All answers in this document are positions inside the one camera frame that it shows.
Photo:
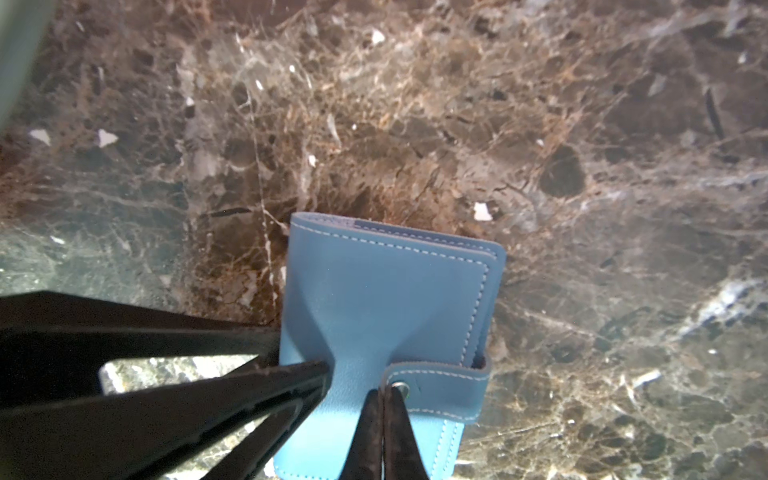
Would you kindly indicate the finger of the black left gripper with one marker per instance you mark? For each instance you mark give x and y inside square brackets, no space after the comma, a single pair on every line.
[53,345]
[144,434]

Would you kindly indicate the blue card holder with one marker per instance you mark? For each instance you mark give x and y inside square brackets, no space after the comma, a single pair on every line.
[386,305]

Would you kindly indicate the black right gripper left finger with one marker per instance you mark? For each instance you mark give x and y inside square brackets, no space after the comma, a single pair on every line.
[365,457]

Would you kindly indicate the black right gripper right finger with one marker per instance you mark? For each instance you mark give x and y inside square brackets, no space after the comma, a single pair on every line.
[401,457]

